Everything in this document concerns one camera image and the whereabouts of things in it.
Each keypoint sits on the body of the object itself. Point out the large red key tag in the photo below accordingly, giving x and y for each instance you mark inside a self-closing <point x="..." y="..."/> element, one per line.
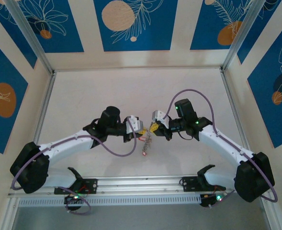
<point x="143" y="139"/>

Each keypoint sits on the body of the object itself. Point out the keyring with silver keys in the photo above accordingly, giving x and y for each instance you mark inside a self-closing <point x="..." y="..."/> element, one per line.
<point x="148" y="143"/>

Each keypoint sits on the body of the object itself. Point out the small red key tag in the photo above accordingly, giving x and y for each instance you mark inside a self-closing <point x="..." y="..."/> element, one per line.
<point x="144" y="153"/>

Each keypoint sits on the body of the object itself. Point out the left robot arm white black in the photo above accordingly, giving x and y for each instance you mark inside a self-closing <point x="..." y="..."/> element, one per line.
<point x="66" y="146"/>

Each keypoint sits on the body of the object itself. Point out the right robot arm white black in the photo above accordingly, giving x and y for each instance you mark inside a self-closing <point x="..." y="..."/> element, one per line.
<point x="217" y="141"/>

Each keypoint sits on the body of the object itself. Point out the black controller board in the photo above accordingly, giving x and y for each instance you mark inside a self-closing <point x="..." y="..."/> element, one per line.
<point x="207" y="201"/>
<point x="70" y="198"/>

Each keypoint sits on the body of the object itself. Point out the aluminium table side rail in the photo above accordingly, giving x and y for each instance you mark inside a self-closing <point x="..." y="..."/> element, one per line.
<point x="234" y="110"/>
<point x="45" y="105"/>

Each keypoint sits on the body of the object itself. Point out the aluminium mounting rail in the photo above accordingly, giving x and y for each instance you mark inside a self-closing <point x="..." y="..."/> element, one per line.
<point x="136" y="185"/>

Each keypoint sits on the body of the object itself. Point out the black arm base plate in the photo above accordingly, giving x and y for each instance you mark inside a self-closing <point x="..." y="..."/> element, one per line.
<point x="93" y="185"/>
<point x="187" y="183"/>

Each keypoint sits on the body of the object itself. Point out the aluminium table back rail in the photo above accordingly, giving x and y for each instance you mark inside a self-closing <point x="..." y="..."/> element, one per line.
<point x="136" y="69"/>

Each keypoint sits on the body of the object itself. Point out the aluminium frame post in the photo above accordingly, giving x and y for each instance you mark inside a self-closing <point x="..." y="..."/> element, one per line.
<point x="268" y="215"/>
<point x="10" y="213"/>
<point x="241" y="33"/>
<point x="30" y="33"/>

